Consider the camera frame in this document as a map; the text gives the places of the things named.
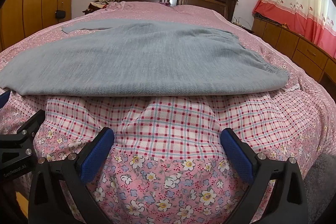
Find grey fuzzy cloth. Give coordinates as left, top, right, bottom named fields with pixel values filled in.
left=302, top=152, right=336, bottom=224

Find small black bag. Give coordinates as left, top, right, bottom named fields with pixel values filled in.
left=55, top=0, right=67, bottom=20

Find pile of clothes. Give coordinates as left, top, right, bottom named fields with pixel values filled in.
left=83, top=0, right=116, bottom=14

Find floral quilt with plaid lining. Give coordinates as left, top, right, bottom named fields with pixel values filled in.
left=0, top=93, right=336, bottom=224

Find long wooden cabinet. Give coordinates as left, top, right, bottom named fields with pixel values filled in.
left=252, top=13, right=336, bottom=98

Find dark wooden nightstand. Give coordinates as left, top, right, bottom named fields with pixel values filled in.
left=230, top=17, right=255, bottom=34

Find grey pants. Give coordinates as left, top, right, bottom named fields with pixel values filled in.
left=0, top=19, right=290, bottom=97

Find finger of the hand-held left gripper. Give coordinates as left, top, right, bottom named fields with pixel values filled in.
left=0, top=109, right=46, bottom=161
left=0, top=90, right=11, bottom=109

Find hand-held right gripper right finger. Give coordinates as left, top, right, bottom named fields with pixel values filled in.
left=220, top=128, right=308, bottom=224

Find pink small-flower bedspread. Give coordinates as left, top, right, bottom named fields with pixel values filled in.
left=0, top=1, right=326, bottom=109

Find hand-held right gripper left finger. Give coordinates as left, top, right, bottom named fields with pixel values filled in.
left=28, top=127, right=115, bottom=224

